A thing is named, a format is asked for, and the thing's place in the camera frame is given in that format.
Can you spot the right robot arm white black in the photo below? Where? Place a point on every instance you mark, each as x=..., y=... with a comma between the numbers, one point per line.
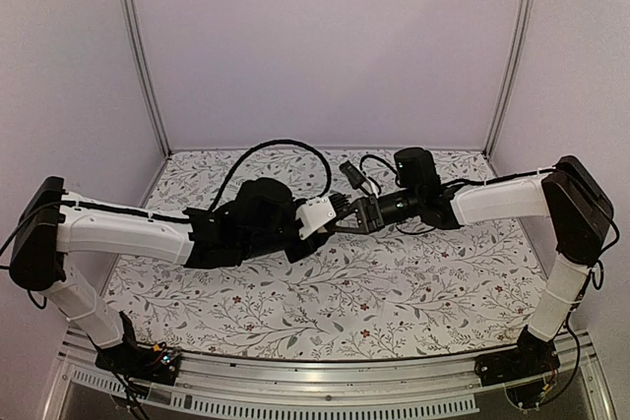
x=581, y=214

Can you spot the floral patterned table mat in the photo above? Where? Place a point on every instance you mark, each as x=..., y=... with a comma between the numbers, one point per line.
x=402, y=292

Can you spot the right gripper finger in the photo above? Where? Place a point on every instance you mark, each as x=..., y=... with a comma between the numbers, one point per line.
x=354, y=219
x=336, y=228

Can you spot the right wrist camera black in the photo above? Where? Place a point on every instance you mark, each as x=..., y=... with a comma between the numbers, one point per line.
x=353, y=175

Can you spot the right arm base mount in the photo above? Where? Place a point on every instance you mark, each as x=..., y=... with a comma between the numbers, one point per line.
x=530, y=357

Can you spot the aluminium front rail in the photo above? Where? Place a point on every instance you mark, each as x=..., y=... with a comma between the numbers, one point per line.
x=223, y=387

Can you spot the aluminium corner post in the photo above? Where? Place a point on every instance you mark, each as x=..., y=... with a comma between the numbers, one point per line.
x=132, y=25
x=517, y=44

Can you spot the left aluminium corner post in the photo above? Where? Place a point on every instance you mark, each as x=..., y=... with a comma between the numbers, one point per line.
x=132, y=25

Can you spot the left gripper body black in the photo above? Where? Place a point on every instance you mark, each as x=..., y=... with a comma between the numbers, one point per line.
x=304, y=253

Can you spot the right aluminium corner post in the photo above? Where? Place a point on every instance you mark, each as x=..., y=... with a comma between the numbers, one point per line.
x=517, y=44

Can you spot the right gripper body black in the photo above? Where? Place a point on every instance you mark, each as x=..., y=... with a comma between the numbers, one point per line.
x=372, y=214

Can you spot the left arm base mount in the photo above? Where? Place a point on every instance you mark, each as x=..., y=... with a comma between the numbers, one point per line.
x=158, y=363

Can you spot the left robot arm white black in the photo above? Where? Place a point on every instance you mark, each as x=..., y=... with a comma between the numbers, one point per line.
x=264, y=218

